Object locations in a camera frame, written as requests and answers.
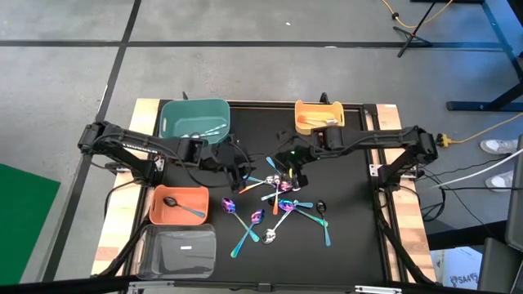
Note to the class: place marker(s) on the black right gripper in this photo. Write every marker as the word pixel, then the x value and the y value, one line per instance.
pixel 298 155

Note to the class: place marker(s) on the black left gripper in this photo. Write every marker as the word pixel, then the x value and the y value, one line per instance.
pixel 224 157

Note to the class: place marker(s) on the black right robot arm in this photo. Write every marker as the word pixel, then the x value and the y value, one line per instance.
pixel 380 139

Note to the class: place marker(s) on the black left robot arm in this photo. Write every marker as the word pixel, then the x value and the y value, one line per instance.
pixel 135 141

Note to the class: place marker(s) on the orange plastic bin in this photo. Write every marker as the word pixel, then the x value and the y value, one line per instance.
pixel 180 216

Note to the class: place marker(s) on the yellow plastic bin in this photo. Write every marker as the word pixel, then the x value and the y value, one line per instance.
pixel 318 110

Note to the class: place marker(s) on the teal plastic bin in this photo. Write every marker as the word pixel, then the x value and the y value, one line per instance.
pixel 192 114

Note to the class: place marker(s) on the small black clamp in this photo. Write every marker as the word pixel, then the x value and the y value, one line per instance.
pixel 324 98
pixel 185 96

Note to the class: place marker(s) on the clear plastic bin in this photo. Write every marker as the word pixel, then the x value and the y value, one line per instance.
pixel 175 261

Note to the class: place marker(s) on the white cardboard box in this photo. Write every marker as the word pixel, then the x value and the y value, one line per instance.
pixel 457 269

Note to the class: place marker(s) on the black tripod stand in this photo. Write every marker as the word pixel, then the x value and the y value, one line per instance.
pixel 410 34

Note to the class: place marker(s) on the person's foot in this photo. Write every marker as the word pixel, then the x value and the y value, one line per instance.
pixel 496 146
pixel 500 181

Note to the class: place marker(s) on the black chair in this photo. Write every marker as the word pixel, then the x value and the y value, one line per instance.
pixel 500 269

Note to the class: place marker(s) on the green floor mat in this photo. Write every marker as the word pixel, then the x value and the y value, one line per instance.
pixel 24 224

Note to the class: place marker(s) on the white mounting bracket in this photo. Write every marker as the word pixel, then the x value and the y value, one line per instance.
pixel 374 170

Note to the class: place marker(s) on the black frame bar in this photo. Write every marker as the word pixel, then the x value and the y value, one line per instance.
pixel 81 283

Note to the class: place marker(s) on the black desk frame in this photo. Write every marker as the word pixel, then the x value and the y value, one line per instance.
pixel 482 105

